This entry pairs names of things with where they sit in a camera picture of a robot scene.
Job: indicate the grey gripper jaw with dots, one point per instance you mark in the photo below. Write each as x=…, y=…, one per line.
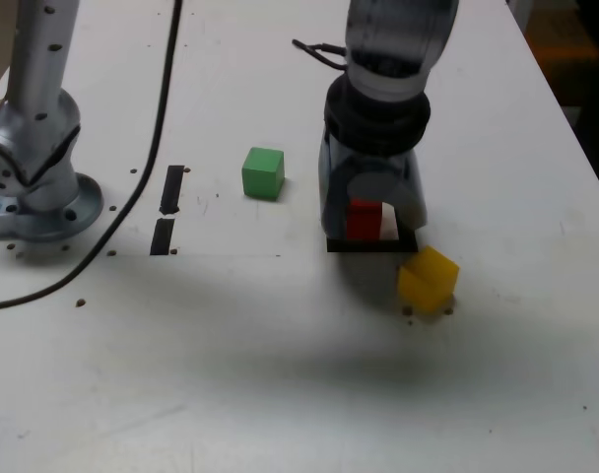
x=333, y=207
x=408, y=202

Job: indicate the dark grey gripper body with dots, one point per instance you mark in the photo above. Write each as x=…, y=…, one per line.
x=373, y=160

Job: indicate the green cube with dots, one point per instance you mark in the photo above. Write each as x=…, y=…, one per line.
x=262, y=172

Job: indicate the black tape square outline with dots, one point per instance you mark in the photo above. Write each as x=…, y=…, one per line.
x=368, y=246

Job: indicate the red cube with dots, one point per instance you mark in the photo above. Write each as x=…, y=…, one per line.
x=362, y=222

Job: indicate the yellow cube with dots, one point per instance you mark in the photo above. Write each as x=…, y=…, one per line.
x=425, y=283

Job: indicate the black tape strip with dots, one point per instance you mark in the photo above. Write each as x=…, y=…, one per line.
x=170, y=189

